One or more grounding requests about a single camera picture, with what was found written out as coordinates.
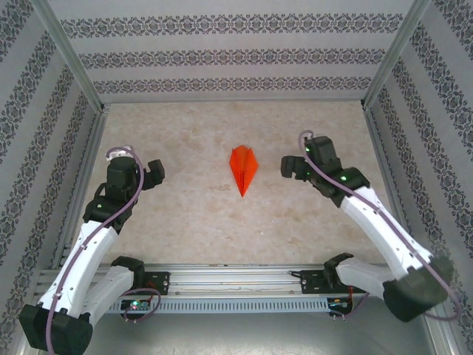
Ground aluminium frame post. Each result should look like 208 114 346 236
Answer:
360 0 433 112
29 0 112 115

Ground aluminium mounting rail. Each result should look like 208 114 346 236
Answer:
35 263 439 297

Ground aluminium back frame bar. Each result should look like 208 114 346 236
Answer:
99 97 367 106

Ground orange paper sheet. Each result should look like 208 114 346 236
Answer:
229 145 259 199

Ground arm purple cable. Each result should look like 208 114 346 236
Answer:
46 146 162 354
297 129 463 322

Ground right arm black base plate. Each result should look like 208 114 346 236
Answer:
301 269 367 296

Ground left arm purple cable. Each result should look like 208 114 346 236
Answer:
46 146 162 354

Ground grey metal sheet tray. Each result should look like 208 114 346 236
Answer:
18 295 456 355

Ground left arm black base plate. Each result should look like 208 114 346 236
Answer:
142 271 171 297

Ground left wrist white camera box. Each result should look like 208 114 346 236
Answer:
105 146 135 163

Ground slotted grey cable duct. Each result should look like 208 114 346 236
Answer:
106 298 330 314

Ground aluminium side rail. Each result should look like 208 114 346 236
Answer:
361 106 422 267
50 105 112 269

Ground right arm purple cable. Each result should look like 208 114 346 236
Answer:
297 129 463 322

